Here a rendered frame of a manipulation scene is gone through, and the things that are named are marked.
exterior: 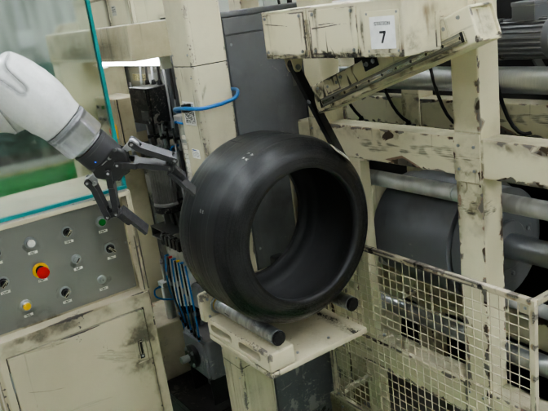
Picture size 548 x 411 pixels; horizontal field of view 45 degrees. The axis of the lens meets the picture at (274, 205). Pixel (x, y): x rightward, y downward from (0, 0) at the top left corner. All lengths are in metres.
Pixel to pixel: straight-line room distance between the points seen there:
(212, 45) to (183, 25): 0.11
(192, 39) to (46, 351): 1.11
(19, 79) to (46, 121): 0.08
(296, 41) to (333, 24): 0.18
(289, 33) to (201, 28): 0.26
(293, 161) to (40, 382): 1.14
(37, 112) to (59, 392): 1.36
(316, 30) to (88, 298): 1.18
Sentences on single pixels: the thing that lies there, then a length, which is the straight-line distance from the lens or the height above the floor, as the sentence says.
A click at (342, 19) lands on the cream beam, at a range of 1.85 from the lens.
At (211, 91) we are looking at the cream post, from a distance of 2.07.
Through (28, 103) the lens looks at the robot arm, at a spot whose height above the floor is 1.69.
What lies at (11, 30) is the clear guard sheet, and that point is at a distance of 2.18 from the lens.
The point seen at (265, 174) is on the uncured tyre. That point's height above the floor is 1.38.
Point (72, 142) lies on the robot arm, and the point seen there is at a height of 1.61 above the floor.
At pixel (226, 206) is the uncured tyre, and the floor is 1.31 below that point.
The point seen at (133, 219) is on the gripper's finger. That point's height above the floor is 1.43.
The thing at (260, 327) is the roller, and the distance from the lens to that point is 1.95.
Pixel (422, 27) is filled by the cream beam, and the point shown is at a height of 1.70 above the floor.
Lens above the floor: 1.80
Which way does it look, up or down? 17 degrees down
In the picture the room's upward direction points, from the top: 8 degrees counter-clockwise
